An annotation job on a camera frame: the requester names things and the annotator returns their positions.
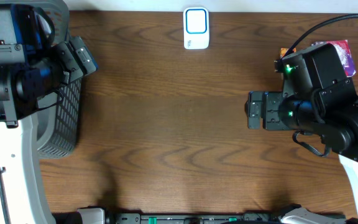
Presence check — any small orange tissue pack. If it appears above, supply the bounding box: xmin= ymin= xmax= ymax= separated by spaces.
xmin=280 ymin=48 xmax=296 ymax=59

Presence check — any red purple snack pack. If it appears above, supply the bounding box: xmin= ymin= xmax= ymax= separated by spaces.
xmin=312 ymin=40 xmax=356 ymax=77

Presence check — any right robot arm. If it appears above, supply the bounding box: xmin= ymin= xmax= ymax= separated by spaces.
xmin=245 ymin=44 xmax=358 ymax=214

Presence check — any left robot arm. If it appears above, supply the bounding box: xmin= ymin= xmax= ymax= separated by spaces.
xmin=0 ymin=1 xmax=105 ymax=223

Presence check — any white barcode scanner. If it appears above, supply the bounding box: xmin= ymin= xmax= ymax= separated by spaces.
xmin=183 ymin=7 xmax=210 ymax=50

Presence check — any grey plastic mesh basket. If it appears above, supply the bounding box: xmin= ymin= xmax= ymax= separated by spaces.
xmin=0 ymin=1 xmax=97 ymax=159

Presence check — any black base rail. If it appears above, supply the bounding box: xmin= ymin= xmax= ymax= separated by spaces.
xmin=52 ymin=204 xmax=358 ymax=224

